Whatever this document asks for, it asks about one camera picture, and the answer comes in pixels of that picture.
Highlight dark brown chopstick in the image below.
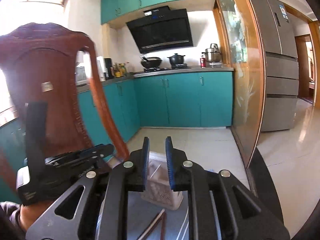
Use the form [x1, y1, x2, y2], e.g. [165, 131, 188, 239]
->
[137, 209, 165, 240]

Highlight teal lower kitchen cabinets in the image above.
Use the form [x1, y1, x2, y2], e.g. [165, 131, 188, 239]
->
[0, 71, 234, 204]

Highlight person's left hand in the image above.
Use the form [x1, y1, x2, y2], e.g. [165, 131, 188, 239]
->
[19, 200, 54, 232]

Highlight white plastic utensil basket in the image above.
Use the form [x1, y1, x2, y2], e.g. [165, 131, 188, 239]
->
[140, 151, 183, 210]

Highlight blue-grey striped towel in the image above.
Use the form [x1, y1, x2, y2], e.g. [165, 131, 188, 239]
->
[81, 184, 222, 239]

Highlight dark red chopstick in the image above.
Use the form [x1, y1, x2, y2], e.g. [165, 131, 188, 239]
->
[160, 212, 167, 240]

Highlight black wok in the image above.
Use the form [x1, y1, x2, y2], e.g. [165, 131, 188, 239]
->
[140, 56, 162, 69]

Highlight carved wooden chair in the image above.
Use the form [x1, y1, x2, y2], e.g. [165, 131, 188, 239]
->
[1, 23, 129, 159]

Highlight red thermos bottle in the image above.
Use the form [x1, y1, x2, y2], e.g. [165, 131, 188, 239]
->
[200, 54, 206, 68]

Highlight black clay pot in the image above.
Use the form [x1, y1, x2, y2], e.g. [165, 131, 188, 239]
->
[168, 53, 184, 66]

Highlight black range hood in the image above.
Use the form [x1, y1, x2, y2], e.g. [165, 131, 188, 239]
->
[126, 9, 193, 54]

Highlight silver refrigerator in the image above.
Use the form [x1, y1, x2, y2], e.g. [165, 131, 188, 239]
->
[251, 0, 299, 132]

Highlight wood framed glass sliding door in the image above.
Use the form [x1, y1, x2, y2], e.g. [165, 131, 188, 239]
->
[213, 0, 266, 167]

